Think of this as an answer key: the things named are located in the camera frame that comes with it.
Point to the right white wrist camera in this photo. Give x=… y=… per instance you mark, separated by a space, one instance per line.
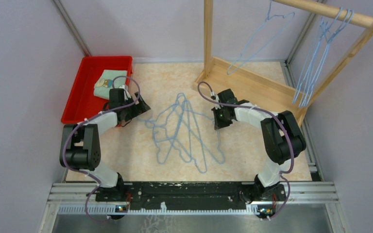
x=216 y=99

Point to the folded light green cloth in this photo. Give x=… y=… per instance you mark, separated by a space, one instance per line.
x=107 y=81

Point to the wooden hanger rack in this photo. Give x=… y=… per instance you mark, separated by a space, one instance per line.
x=266 y=92

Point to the red plastic bin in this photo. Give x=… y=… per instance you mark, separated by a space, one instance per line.
x=82 y=103

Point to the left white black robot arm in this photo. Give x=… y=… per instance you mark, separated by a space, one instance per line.
x=80 y=145

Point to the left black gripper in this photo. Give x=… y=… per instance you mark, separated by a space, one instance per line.
x=138 y=108

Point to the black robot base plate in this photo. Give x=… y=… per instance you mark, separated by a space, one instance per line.
x=191 y=196

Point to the aluminium frame rail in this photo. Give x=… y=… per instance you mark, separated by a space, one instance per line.
x=77 y=198

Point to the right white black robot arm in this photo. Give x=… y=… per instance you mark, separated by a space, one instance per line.
x=283 y=140

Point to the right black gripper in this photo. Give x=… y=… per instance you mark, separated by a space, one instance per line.
x=219 y=124

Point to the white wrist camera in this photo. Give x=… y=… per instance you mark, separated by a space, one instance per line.
x=216 y=99
x=126 y=94

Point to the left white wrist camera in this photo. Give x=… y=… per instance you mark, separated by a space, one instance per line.
x=126 y=94

